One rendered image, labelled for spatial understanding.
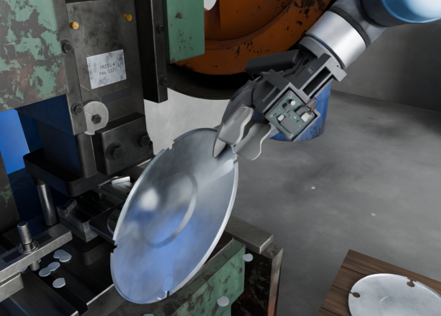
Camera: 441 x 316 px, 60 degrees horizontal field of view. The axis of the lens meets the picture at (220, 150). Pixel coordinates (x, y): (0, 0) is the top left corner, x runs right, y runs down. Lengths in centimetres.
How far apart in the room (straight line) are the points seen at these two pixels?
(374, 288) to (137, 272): 84
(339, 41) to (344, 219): 166
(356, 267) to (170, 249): 87
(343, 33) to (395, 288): 92
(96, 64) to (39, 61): 13
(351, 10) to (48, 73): 40
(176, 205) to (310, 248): 137
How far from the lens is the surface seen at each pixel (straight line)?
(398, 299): 128
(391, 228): 216
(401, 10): 46
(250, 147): 57
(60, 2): 58
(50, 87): 57
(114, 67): 68
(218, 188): 55
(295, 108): 52
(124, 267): 66
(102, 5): 66
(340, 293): 125
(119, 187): 87
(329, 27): 54
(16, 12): 54
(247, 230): 94
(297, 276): 177
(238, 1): 91
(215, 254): 67
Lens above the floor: 123
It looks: 27 degrees down
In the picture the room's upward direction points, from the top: straight up
